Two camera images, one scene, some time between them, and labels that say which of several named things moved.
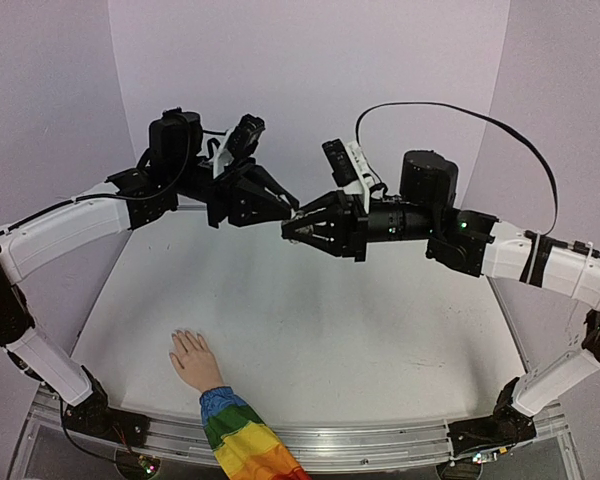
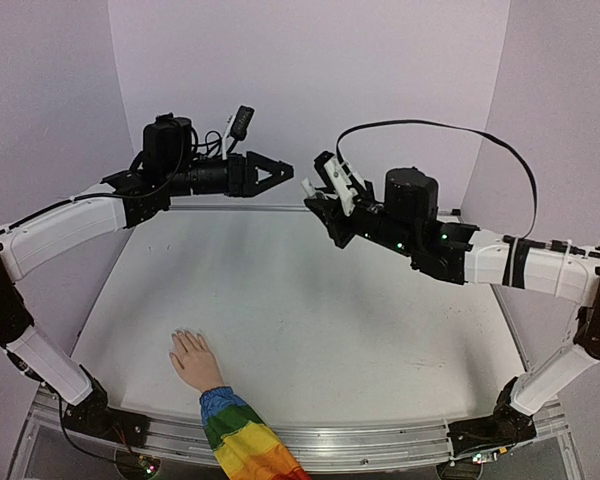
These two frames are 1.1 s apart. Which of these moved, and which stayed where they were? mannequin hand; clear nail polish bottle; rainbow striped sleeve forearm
Moved: clear nail polish bottle
Stayed: mannequin hand; rainbow striped sleeve forearm
